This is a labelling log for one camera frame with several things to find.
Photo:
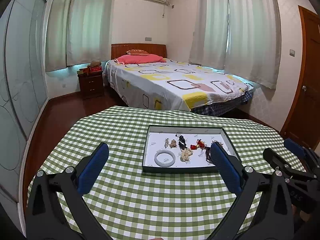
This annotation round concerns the blue plaid blanket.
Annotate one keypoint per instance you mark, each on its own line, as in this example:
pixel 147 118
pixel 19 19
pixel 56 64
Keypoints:
pixel 222 107

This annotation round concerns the pale jade bangle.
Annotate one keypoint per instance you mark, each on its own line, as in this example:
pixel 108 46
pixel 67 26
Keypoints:
pixel 165 164

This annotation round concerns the wooden door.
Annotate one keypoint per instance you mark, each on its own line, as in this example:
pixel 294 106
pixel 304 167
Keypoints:
pixel 303 80

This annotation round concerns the wooden bed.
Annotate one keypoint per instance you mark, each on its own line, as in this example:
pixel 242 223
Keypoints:
pixel 140 48

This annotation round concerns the dark green box tray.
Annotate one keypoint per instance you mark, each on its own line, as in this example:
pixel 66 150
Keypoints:
pixel 160 170

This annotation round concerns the pink pillow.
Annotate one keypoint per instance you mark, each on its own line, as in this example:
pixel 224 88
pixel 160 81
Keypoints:
pixel 137 58

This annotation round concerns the green checkered tablecloth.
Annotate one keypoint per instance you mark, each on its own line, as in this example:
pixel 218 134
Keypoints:
pixel 120 140

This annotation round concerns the brown plush toy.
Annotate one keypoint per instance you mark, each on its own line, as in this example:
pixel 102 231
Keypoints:
pixel 95 64

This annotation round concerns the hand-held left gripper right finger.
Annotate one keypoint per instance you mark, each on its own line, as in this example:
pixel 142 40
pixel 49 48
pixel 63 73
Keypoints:
pixel 226 170

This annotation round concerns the white sheer curtain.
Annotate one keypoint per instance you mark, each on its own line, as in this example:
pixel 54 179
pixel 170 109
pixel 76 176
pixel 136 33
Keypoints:
pixel 208 27
pixel 58 27
pixel 90 22
pixel 252 32

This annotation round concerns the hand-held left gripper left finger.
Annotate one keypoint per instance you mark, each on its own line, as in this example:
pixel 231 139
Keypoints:
pixel 93 170

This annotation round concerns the glass sliding wardrobe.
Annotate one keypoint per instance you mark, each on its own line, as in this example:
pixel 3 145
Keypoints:
pixel 20 85

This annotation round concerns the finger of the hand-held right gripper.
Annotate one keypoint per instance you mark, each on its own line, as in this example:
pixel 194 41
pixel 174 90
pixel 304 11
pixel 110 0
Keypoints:
pixel 295 146
pixel 280 161

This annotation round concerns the dark wooden nightstand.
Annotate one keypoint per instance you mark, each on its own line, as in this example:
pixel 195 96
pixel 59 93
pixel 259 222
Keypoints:
pixel 91 86

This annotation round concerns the wall light switch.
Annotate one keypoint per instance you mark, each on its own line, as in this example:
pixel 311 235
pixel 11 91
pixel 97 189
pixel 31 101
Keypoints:
pixel 291 52

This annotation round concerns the small red knot charm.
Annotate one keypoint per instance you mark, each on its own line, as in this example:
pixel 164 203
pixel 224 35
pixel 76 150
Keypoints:
pixel 193 147

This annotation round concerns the red box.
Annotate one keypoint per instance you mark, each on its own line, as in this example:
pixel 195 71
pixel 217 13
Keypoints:
pixel 95 69

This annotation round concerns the orange cushion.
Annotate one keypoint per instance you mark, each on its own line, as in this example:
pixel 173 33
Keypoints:
pixel 137 52

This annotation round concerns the printed bed sheet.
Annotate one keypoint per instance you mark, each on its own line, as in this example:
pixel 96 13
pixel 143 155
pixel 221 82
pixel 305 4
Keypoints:
pixel 170 85

